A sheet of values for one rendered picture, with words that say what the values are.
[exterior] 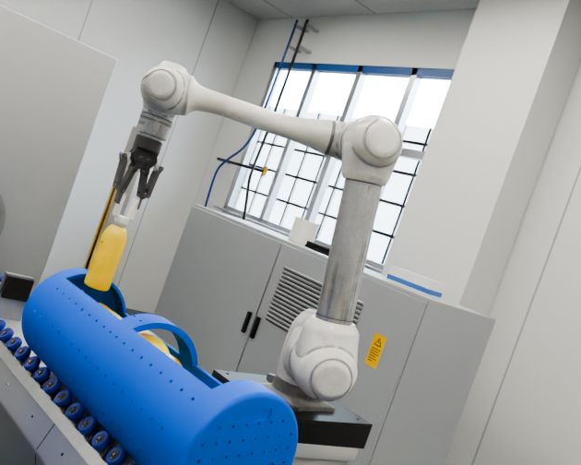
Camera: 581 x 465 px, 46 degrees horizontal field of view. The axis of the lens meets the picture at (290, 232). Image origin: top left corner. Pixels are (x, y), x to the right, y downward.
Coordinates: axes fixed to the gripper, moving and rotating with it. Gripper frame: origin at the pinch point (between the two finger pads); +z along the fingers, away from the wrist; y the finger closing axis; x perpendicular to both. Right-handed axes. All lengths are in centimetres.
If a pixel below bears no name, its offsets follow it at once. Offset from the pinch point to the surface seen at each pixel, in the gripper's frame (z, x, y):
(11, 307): 48, -54, -2
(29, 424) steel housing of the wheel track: 59, 13, 13
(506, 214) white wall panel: -56, -49, -261
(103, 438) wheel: 47, 43, 10
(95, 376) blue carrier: 36, 37, 14
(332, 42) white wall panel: -169, -291, -297
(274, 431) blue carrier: 29, 76, -6
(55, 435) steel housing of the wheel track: 55, 25, 11
